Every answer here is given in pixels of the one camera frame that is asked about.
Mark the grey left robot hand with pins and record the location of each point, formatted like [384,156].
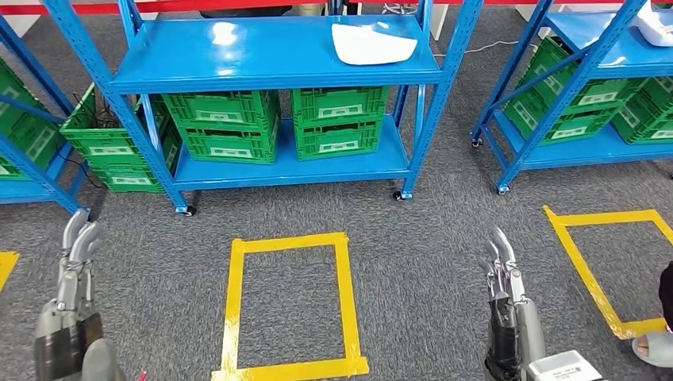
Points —
[65,336]

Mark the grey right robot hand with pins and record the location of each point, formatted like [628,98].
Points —
[512,336]

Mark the blue metal shelf rack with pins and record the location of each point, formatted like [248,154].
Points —
[263,58]
[21,192]
[578,152]

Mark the white plastic panel part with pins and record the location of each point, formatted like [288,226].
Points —
[373,44]

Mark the white plastic housing part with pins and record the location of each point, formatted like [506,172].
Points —
[657,26]

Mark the yellow floor tape marking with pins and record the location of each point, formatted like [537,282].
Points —
[234,305]
[6,265]

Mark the person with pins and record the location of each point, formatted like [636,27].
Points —
[657,349]
[310,9]

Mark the white desk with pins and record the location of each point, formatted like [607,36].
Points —
[439,23]
[26,23]

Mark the red barrier belt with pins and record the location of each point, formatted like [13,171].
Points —
[168,6]

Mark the chrome stool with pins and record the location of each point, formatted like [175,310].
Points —
[399,8]

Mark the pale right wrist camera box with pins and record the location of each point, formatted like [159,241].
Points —
[562,368]

